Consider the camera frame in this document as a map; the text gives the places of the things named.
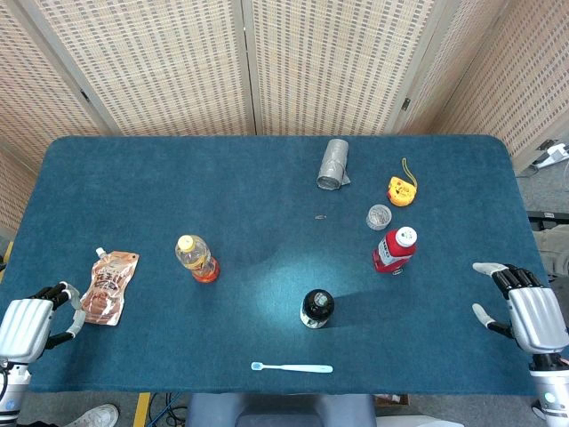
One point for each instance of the white sneaker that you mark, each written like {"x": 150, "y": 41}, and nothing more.
{"x": 98, "y": 416}

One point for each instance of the woven folding screen panel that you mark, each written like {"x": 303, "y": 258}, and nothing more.
{"x": 155, "y": 66}
{"x": 31, "y": 102}
{"x": 502, "y": 75}
{"x": 333, "y": 66}

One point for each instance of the beige fabric bundle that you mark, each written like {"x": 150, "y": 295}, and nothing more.
{"x": 553, "y": 249}

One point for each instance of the yellow tape measure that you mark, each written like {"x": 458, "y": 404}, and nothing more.
{"x": 401, "y": 192}

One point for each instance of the white power strip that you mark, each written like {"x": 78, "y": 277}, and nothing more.
{"x": 553, "y": 155}

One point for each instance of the black metal frame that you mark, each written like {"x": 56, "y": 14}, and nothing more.
{"x": 544, "y": 219}

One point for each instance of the clear round clip container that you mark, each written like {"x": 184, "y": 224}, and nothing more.
{"x": 379, "y": 217}

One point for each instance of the grey garbage bag roll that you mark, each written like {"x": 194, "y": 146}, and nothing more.
{"x": 333, "y": 164}

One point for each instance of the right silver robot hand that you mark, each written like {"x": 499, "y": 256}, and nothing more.
{"x": 535, "y": 316}

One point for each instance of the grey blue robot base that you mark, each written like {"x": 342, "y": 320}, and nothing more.
{"x": 280, "y": 411}

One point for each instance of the orange tea bottle yellow cap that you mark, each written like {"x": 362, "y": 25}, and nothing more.
{"x": 195, "y": 258}

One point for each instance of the red bottle white cap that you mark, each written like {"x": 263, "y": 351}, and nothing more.
{"x": 393, "y": 251}

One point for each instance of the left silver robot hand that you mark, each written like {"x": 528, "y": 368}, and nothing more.
{"x": 22, "y": 324}

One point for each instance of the blue felt tablecloth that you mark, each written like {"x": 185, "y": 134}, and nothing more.
{"x": 249, "y": 187}

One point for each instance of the light blue toothbrush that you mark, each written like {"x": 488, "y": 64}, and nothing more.
{"x": 298, "y": 368}

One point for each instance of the dark glass bottle black cap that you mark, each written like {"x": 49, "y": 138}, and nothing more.
{"x": 317, "y": 307}

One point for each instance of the brown spout pouch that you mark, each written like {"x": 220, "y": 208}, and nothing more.
{"x": 111, "y": 284}

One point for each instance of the brown cardboard box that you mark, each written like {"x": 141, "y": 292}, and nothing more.
{"x": 392, "y": 399}

